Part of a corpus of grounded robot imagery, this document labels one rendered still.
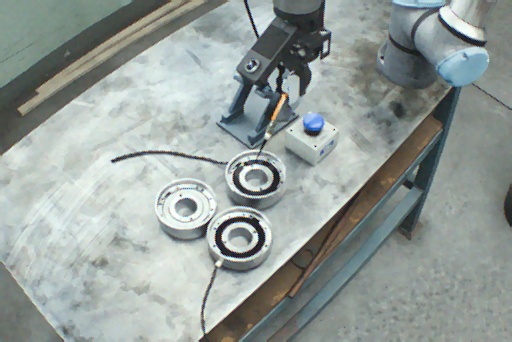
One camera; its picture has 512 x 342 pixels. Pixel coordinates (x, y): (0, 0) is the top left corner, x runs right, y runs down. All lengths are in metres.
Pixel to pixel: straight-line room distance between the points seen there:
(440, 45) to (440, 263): 1.04
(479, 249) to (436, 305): 0.30
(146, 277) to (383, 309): 1.04
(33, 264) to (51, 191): 0.17
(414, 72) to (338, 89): 0.18
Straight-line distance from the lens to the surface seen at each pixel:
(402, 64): 1.25
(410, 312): 1.85
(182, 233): 0.96
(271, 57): 0.87
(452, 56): 1.08
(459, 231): 2.07
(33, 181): 1.14
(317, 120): 1.05
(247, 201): 0.99
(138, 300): 0.94
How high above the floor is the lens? 1.62
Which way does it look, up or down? 51 degrees down
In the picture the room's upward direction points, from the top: straight up
